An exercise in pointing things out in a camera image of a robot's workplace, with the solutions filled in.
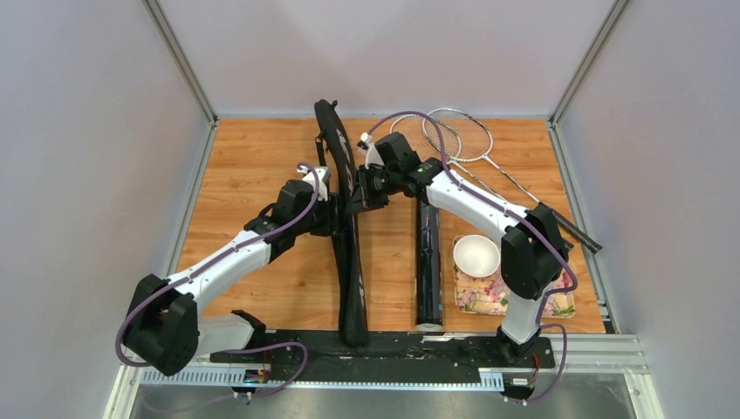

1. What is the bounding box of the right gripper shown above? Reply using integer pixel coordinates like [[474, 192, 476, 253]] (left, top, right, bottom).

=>
[[345, 164, 401, 216]]

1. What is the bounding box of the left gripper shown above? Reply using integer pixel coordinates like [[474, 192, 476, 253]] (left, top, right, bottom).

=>
[[292, 191, 349, 236]]

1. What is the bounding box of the black Crossway racket bag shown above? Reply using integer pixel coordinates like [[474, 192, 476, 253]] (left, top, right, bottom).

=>
[[314, 99, 370, 347]]

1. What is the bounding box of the black shuttlecock tube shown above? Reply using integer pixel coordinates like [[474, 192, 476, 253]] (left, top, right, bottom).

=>
[[415, 200, 442, 332]]

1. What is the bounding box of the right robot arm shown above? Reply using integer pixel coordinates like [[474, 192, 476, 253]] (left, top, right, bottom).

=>
[[356, 132, 571, 366]]

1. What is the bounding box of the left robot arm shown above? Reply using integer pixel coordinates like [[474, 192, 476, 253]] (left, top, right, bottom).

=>
[[114, 171, 335, 376]]

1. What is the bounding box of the silver badminton racket left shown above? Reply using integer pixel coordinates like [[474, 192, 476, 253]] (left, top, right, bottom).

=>
[[389, 114, 502, 198]]

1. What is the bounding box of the silver badminton racket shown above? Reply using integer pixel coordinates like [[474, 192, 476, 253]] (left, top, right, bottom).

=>
[[428, 107, 603, 254], [389, 114, 502, 198]]

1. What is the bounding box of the silver badminton racket right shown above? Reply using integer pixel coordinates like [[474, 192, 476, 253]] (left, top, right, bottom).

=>
[[428, 107, 603, 254]]

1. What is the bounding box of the white bowl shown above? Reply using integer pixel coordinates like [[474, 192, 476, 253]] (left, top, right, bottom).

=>
[[453, 235, 501, 278]]

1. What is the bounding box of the floral tray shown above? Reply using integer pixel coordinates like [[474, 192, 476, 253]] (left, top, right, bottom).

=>
[[452, 236, 577, 319]]

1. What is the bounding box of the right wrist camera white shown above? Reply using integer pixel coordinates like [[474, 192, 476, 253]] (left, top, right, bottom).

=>
[[357, 132, 385, 168]]

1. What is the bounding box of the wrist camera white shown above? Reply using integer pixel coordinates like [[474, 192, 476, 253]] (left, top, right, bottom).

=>
[[357, 132, 385, 168], [298, 166, 331, 202]]

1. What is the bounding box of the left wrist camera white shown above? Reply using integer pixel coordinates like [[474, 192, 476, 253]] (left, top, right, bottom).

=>
[[298, 166, 331, 202]]

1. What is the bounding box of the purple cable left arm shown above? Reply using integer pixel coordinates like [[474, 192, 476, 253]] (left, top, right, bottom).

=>
[[114, 161, 322, 400]]

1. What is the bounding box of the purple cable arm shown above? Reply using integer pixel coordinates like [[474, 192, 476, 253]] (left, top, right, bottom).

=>
[[114, 161, 322, 400], [367, 111, 579, 404]]

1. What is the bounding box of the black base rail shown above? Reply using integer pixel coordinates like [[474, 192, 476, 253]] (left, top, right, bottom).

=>
[[209, 329, 556, 384]]

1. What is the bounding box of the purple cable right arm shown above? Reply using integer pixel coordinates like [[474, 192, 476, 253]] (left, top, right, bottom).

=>
[[367, 111, 579, 404]]

